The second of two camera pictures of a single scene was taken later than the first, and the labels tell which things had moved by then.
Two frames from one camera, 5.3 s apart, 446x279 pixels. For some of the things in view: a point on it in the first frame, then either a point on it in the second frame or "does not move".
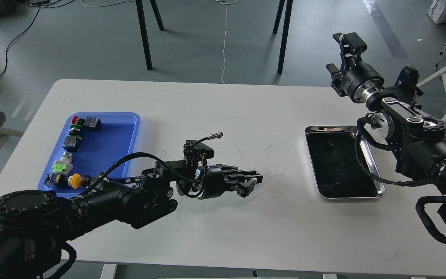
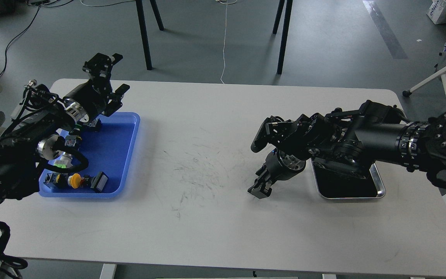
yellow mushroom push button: [74, 181] does not move
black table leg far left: [157, 15] does not move
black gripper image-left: [215, 184] -> [87, 102]
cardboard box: [440, 10] does not move
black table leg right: [289, 12] does not move
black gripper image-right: [361, 80] -> [282, 165]
